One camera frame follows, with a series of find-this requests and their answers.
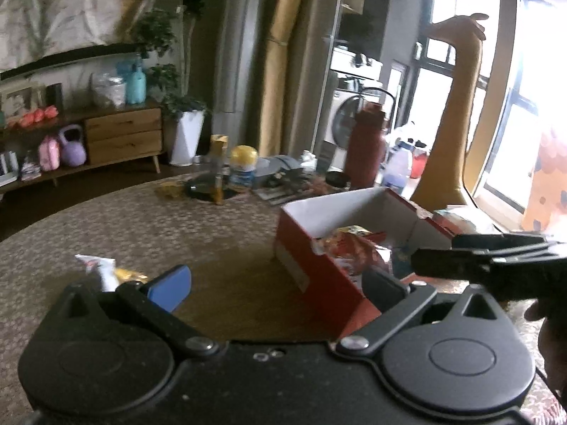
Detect green card package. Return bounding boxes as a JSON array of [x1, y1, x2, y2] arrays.
[[315, 142, 336, 174]]

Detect orange red snack packet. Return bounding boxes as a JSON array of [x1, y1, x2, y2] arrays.
[[311, 225, 393, 281]]

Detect white printed wall cloth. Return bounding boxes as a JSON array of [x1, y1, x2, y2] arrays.
[[0, 0, 148, 77]]

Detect grey standing air conditioner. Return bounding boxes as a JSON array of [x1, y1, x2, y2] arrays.
[[213, 0, 263, 117]]

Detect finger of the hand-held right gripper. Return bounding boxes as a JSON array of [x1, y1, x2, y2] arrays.
[[410, 247, 492, 281], [451, 232, 552, 251]]

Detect dark red thermos bottle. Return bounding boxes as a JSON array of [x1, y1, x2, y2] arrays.
[[344, 87, 397, 190]]

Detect yellow snack packet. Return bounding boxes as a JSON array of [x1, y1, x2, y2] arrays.
[[113, 268, 150, 285]]

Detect small yellow box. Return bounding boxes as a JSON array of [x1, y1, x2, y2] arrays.
[[208, 134, 229, 160]]

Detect yellow crumpled wrapper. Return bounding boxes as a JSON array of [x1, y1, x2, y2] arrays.
[[154, 181, 183, 200]]

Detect dark ashtray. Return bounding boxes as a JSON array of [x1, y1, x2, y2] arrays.
[[183, 176, 236, 203]]

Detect clear plastic bag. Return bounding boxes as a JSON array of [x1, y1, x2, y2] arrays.
[[90, 73, 127, 108]]

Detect pink kettlebell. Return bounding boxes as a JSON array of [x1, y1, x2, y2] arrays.
[[38, 136, 61, 171]]

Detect red ornaments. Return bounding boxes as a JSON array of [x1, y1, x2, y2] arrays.
[[6, 105, 60, 129]]

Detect dark tin can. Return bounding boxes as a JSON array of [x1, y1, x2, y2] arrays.
[[325, 170, 352, 191]]

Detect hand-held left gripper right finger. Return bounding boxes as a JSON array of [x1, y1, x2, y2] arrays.
[[334, 268, 499, 358]]

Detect orange patterned curtain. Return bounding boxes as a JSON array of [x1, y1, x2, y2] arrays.
[[523, 127, 567, 232]]

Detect yellow lid jar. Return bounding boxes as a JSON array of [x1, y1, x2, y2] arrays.
[[228, 144, 259, 194]]

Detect wooden cabinet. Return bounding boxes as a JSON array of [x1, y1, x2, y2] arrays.
[[0, 101, 166, 196]]

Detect grey box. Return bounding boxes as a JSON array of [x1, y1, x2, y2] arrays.
[[254, 155, 294, 187]]

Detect stack of magazines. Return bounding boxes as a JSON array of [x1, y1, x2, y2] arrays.
[[252, 181, 320, 207]]

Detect white pink tissue pack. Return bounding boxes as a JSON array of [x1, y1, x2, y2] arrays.
[[431, 205, 484, 236]]

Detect blue snack packet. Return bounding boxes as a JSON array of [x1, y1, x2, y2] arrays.
[[392, 247, 416, 278]]

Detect black speaker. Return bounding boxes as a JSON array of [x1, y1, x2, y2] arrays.
[[45, 82, 64, 112]]

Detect white washing machine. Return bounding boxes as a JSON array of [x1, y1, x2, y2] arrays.
[[321, 46, 384, 161]]

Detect teal vase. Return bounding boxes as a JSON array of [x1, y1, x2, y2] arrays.
[[126, 64, 147, 105]]

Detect potted plant in white pot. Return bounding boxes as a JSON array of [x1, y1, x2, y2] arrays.
[[132, 0, 214, 167]]

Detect white snack packet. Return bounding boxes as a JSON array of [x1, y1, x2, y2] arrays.
[[74, 254, 118, 293]]

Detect red bucket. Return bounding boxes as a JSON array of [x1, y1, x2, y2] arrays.
[[409, 148, 430, 180]]

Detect person's right hand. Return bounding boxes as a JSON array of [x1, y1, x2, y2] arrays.
[[524, 296, 567, 404]]

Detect red cardboard box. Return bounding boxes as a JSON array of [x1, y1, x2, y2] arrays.
[[272, 187, 458, 340]]

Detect yellow curtain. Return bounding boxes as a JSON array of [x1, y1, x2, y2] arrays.
[[257, 0, 311, 158]]

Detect tan giraffe statue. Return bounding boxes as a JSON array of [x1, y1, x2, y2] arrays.
[[409, 12, 490, 207]]

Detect clear plastic water bottle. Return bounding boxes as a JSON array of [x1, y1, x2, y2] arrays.
[[381, 142, 415, 196]]

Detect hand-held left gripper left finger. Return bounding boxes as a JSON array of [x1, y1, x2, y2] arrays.
[[66, 265, 220, 358]]

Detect purple kettlebell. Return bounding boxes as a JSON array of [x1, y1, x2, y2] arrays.
[[58, 124, 88, 168]]

